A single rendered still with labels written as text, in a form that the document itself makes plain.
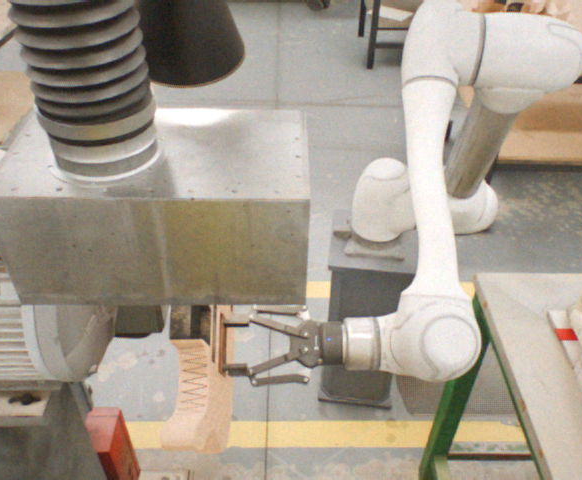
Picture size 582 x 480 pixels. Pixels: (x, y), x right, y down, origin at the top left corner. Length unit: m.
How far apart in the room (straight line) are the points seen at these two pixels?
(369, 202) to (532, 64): 0.64
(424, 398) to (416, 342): 1.48
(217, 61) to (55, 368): 0.43
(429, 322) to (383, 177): 0.84
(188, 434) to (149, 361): 1.61
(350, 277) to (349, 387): 0.56
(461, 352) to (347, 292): 1.00
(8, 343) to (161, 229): 0.32
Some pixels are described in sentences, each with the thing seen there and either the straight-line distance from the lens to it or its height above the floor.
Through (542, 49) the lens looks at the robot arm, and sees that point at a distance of 1.13.
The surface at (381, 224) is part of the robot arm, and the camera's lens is 1.62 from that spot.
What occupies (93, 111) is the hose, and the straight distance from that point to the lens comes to 0.52.
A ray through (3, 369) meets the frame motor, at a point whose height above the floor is 1.23.
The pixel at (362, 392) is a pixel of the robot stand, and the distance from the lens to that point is 2.15.
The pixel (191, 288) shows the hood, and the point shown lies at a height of 1.41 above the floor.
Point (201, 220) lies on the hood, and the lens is 0.53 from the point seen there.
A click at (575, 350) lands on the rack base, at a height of 0.94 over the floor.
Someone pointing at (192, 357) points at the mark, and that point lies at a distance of 0.84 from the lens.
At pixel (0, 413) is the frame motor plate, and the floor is 1.12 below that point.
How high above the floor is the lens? 1.83
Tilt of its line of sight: 40 degrees down
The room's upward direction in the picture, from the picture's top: 1 degrees clockwise
